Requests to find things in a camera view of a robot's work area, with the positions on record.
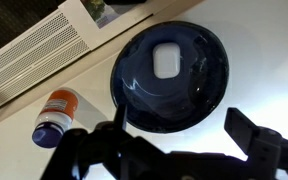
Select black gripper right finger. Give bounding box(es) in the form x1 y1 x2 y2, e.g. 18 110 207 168
224 108 282 160

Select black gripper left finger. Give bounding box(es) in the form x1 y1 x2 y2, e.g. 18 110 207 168
94 104 133 167

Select white earbud case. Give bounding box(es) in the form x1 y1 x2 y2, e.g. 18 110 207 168
153 43 180 79

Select dark blue bowl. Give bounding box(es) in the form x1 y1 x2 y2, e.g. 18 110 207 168
110 21 229 133

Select orange white pill bottle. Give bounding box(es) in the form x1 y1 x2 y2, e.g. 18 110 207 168
32 88 79 148

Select green label sticker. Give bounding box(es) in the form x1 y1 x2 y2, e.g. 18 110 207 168
80 0 133 28

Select white wall air conditioner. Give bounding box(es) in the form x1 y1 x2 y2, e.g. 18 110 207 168
0 0 176 107

